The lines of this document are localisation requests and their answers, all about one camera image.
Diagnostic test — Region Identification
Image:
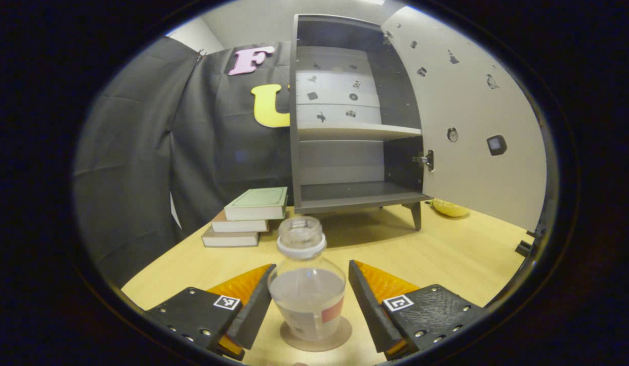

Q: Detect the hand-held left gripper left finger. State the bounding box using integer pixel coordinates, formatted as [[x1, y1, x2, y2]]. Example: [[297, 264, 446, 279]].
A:
[[144, 263, 277, 362]]

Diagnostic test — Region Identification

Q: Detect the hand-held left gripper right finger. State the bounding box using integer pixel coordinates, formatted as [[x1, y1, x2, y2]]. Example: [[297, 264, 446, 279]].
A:
[[348, 261, 490, 361]]

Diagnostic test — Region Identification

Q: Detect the clear bottle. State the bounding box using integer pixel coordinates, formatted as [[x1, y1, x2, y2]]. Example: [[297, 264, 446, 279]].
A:
[[268, 216, 347, 342]]

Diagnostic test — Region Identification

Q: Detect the brown round coaster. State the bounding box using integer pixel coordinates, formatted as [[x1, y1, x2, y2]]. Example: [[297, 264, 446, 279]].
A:
[[279, 315, 353, 352]]

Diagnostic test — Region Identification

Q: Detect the white cabinet shelf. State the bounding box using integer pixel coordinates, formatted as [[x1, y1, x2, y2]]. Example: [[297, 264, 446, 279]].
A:
[[297, 124, 423, 142]]

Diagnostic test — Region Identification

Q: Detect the brown book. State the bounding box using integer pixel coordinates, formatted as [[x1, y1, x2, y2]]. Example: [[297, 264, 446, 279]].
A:
[[211, 211, 270, 233]]

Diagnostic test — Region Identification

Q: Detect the green book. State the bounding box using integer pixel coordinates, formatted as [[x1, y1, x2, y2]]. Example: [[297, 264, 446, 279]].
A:
[[224, 187, 289, 221]]

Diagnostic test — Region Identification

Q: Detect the yellow plush toy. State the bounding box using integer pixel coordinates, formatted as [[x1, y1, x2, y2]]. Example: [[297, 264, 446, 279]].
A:
[[430, 198, 470, 218]]

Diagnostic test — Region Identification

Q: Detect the small black object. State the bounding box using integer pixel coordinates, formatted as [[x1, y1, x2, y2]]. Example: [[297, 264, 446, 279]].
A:
[[515, 229, 543, 257]]

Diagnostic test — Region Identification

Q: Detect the black backdrop cloth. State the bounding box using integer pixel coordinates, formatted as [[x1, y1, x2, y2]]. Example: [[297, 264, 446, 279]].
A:
[[73, 37, 295, 290]]

